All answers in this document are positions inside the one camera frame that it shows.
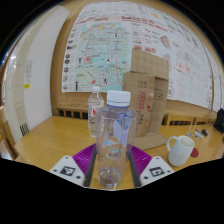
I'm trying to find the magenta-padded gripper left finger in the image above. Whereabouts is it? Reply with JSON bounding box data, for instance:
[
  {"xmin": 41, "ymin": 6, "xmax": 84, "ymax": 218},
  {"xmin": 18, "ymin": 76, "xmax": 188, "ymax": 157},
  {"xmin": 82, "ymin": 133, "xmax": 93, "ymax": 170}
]
[{"xmin": 49, "ymin": 143, "xmax": 98, "ymax": 188}]

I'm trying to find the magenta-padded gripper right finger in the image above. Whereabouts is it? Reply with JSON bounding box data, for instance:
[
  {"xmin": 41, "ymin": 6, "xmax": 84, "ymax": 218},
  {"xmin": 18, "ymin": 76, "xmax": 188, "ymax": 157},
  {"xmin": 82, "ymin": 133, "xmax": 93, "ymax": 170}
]
[{"xmin": 126, "ymin": 144, "xmax": 175, "ymax": 188}]

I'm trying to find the clear white-capped water bottle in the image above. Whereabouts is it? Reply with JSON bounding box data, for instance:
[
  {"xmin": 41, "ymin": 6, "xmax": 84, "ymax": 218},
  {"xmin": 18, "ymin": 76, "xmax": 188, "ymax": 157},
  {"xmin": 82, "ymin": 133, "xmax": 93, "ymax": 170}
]
[{"xmin": 95, "ymin": 89, "xmax": 138, "ymax": 190}]

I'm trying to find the small red-labelled water bottle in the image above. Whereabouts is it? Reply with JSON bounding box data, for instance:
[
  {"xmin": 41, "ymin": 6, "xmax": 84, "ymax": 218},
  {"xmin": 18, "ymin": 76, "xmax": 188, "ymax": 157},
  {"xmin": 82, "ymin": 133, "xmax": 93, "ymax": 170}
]
[{"xmin": 87, "ymin": 85, "xmax": 105, "ymax": 138}]

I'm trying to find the white ceramic mug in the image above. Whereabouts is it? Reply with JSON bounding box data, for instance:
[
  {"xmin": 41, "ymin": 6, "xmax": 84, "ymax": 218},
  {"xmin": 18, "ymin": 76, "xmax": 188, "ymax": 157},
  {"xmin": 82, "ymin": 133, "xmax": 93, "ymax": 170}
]
[{"xmin": 166, "ymin": 134, "xmax": 196, "ymax": 168}]

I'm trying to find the flat round red coaster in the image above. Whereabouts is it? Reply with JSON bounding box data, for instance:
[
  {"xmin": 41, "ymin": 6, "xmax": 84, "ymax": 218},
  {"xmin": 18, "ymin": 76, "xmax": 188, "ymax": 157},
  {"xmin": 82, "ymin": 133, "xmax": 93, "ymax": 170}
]
[{"xmin": 189, "ymin": 147, "xmax": 200, "ymax": 158}]

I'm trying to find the wooden slatted bench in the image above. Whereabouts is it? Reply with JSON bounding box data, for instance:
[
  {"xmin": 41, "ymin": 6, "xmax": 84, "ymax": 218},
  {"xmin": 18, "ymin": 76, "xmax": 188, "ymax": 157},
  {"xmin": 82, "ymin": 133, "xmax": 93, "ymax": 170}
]
[{"xmin": 54, "ymin": 105, "xmax": 218, "ymax": 128}]

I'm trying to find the black bag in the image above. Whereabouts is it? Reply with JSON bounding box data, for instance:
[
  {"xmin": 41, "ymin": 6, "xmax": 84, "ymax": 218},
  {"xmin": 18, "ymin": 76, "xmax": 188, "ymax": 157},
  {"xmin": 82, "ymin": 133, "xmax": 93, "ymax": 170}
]
[{"xmin": 213, "ymin": 108, "xmax": 224, "ymax": 134}]

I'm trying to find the brown cardboard box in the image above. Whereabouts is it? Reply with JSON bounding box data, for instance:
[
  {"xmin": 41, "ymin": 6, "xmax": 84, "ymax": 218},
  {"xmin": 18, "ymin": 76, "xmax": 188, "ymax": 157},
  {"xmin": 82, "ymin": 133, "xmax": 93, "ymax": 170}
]
[{"xmin": 122, "ymin": 49, "xmax": 170, "ymax": 151}]

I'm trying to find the large printed wall poster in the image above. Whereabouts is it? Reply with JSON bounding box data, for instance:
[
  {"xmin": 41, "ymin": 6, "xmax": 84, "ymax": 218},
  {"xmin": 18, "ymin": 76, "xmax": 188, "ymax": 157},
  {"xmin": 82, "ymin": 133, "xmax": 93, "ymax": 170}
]
[{"xmin": 61, "ymin": 1, "xmax": 223, "ymax": 113}]

